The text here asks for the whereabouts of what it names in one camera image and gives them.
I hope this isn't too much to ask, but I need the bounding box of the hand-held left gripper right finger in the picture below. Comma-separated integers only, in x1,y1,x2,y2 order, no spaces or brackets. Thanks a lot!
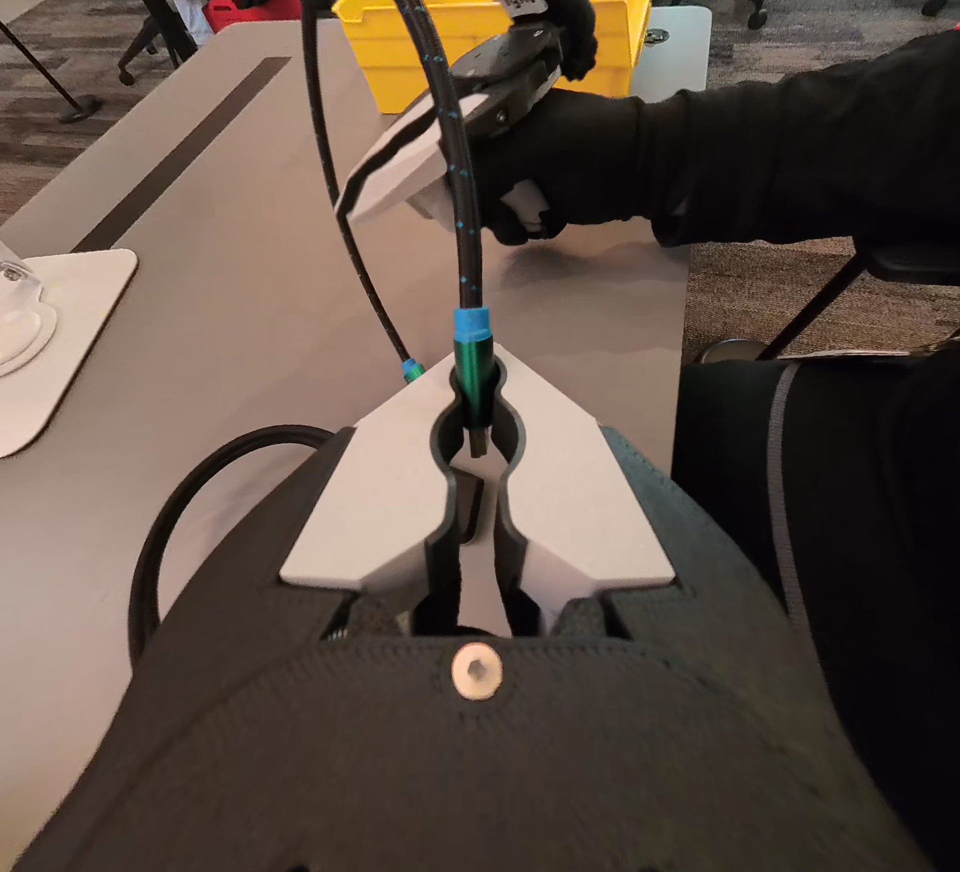
491,347,678,621

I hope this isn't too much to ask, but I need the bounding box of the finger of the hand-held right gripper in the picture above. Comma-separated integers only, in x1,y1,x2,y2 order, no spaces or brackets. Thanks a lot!
333,137,460,228
351,92,492,177

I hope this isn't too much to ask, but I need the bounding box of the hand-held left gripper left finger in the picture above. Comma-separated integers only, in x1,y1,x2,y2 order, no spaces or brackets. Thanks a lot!
279,350,464,614

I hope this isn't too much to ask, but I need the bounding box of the yellow plastic bin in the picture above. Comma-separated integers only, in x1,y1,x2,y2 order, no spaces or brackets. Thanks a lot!
332,0,659,117

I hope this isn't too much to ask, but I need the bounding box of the black braided hdmi cable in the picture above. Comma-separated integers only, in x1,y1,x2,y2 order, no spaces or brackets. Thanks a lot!
300,0,502,460

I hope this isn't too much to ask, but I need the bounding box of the person's right forearm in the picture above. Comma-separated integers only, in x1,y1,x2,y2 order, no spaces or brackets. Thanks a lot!
645,32,960,252

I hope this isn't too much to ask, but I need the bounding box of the person's right hand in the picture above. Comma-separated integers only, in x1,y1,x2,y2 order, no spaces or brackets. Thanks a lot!
468,88,663,248

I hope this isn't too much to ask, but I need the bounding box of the small grey table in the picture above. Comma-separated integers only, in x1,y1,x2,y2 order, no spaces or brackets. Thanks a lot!
643,5,714,98

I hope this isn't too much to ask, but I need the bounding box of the red plastic bin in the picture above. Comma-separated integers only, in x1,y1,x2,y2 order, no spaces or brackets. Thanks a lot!
202,0,303,36

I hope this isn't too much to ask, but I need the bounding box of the person's black clothing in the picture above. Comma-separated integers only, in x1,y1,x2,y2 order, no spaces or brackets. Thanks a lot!
669,343,960,872

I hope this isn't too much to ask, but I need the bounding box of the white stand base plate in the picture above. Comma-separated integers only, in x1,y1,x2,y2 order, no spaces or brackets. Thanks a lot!
0,248,141,460

